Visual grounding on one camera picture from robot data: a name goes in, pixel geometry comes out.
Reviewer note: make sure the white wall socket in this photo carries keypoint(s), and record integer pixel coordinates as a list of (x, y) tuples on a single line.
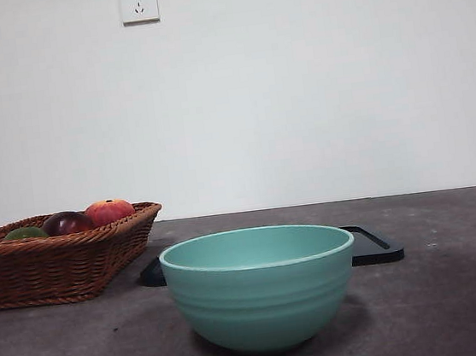
[(140, 8)]

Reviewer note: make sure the dark rectangular tray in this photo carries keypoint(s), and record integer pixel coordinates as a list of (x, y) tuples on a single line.
[(380, 255)]

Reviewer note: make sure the red apple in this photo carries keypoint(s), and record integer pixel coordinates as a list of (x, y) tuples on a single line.
[(110, 210)]

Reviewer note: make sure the dark purple round fruit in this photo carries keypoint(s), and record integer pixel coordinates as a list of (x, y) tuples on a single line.
[(67, 223)]

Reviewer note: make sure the teal bowl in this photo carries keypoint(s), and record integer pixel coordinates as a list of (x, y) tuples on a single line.
[(262, 300)]

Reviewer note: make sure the brown wicker basket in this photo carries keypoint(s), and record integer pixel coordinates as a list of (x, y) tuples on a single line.
[(59, 267)]

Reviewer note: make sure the green avocado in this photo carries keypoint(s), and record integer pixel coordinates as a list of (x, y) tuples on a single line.
[(25, 233)]

